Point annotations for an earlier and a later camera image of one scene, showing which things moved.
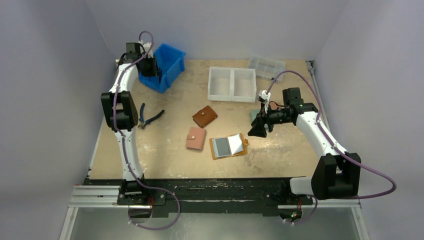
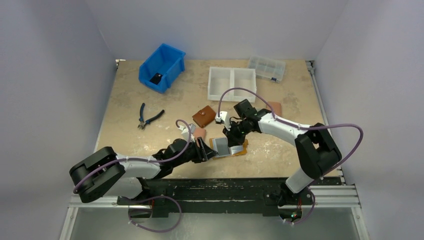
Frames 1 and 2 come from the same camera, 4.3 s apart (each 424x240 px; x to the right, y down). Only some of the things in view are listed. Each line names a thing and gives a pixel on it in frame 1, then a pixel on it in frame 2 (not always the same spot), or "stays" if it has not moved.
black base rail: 220,195 stays
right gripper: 263,122 → 231,133
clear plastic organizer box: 267,67 stays
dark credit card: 221,147 stays
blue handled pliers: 142,123 stays
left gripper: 154,69 → 205,151
